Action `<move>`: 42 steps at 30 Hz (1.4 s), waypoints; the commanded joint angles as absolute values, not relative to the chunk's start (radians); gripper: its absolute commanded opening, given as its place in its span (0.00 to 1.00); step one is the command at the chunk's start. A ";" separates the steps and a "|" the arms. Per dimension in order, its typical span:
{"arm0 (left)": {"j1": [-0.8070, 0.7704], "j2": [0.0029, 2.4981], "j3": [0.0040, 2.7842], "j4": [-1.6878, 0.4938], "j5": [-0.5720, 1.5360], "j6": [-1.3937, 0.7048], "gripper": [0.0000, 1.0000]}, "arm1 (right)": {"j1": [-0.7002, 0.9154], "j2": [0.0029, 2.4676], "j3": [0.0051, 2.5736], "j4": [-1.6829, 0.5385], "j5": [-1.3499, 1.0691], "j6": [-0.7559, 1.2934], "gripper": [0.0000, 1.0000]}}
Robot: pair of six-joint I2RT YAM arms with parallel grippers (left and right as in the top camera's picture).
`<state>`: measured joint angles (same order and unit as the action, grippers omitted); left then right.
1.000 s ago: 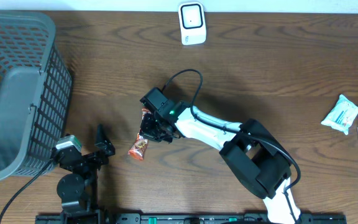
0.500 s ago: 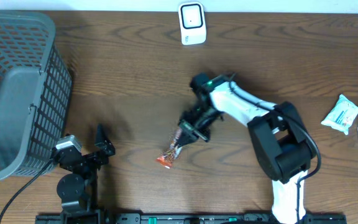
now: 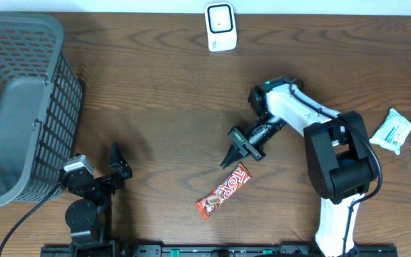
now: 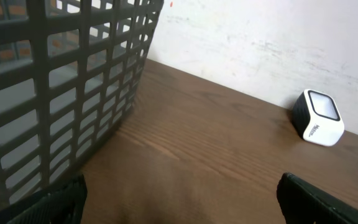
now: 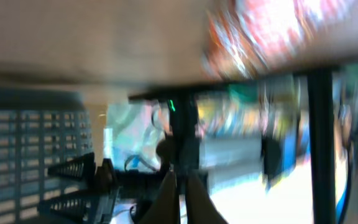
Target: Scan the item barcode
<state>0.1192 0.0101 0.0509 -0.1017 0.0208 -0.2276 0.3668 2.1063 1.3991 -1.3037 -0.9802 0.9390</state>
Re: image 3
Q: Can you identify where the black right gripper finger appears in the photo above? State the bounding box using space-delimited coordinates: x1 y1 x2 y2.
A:
220 144 243 168
226 152 248 166

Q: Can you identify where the red Top chocolate bar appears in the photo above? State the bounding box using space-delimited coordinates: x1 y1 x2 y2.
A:
196 162 252 221

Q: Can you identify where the teal wet wipes pack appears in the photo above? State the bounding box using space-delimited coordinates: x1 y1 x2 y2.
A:
369 108 411 155

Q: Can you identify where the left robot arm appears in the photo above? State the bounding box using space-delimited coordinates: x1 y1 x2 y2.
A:
59 142 133 256

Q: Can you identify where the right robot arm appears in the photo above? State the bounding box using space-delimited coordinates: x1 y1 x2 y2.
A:
220 76 382 256

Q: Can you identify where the white barcode scanner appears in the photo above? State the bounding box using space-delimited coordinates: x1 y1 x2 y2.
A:
204 2 237 52

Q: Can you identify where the grey plastic mesh basket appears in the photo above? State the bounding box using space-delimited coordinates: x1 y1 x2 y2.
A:
0 12 83 207

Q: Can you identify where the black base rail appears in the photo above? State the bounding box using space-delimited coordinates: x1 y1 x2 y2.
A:
40 243 399 257

